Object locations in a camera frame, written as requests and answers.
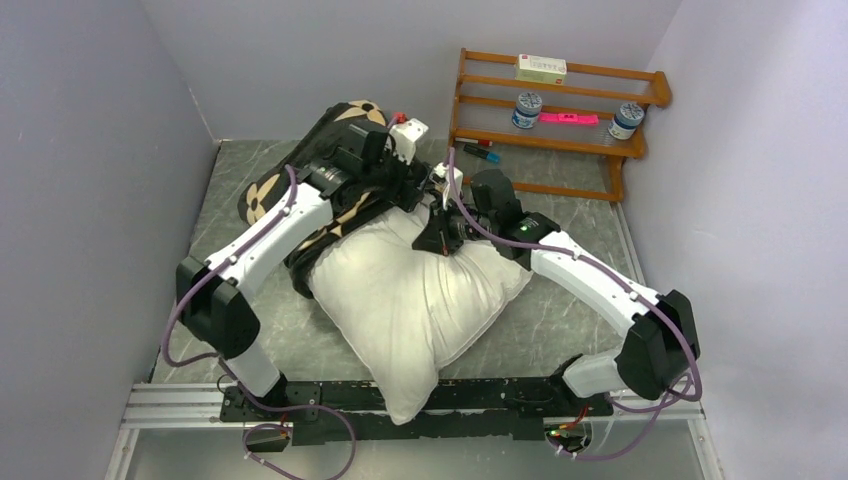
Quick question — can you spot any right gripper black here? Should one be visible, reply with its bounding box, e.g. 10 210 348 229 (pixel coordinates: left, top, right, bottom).
412 194 497 257

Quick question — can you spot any black pillowcase with beige flowers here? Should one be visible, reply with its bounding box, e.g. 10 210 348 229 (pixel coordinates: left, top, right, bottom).
237 101 420 298

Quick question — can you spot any white pillow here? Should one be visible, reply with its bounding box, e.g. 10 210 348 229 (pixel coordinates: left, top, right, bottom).
307 205 532 425

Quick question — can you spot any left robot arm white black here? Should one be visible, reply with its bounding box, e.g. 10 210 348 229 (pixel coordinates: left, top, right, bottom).
171 119 429 420

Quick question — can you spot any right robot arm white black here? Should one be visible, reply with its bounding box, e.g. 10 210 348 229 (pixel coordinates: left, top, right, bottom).
413 165 698 415

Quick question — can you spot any black blue marker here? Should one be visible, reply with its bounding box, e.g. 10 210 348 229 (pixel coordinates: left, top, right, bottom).
463 143 500 164

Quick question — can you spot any left blue white jar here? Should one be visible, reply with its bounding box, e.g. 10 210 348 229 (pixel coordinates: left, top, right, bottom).
511 92 543 129

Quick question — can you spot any blue white jar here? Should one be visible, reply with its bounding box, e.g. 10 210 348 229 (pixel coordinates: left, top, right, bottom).
607 102 645 141
511 92 543 129

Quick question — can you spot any pink highlighter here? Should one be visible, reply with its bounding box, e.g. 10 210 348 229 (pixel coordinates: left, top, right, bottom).
538 113 600 126

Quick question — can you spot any white green box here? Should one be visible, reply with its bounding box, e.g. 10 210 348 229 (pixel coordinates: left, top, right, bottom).
515 54 568 85

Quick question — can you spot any wooden shelf rack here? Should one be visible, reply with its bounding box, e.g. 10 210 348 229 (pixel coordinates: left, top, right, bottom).
449 48 673 203

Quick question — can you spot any right blue white jar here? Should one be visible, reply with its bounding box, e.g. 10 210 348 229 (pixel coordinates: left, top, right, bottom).
607 102 645 141

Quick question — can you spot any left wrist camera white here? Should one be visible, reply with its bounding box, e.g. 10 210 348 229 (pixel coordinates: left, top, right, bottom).
387 118 429 165

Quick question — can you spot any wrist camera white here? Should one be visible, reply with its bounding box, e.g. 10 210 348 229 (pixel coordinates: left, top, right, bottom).
387 118 429 165
429 163 464 210

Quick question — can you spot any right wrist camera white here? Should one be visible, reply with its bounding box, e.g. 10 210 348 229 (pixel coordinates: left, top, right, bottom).
429 163 464 210

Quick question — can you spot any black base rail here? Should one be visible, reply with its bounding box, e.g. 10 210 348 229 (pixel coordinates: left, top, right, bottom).
219 377 613 446

